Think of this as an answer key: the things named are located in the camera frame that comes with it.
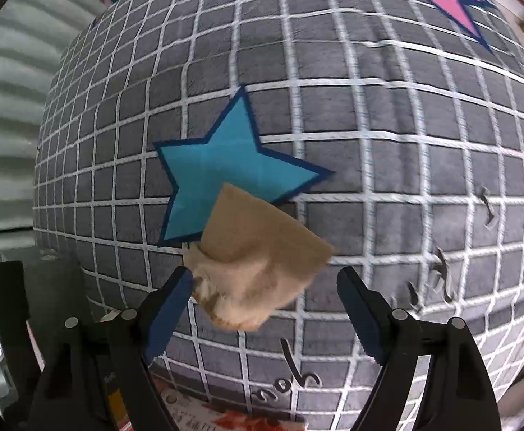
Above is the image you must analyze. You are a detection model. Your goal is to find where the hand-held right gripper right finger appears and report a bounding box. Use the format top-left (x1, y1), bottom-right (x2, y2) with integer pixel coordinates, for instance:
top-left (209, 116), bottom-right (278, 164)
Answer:
top-left (336, 267), bottom-right (502, 431)

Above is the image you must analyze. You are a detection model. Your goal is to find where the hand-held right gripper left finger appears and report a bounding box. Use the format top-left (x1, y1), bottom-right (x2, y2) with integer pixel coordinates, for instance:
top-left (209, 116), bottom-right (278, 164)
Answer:
top-left (28, 266), bottom-right (195, 431)

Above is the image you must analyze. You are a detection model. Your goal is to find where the beige cloth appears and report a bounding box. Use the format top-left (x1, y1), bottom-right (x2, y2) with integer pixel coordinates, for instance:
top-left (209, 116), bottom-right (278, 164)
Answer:
top-left (183, 182), bottom-right (337, 331)

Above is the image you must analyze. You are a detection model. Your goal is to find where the grey checked star blanket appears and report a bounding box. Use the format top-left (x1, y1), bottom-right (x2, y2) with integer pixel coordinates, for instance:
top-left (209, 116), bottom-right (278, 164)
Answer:
top-left (33, 0), bottom-right (524, 418)

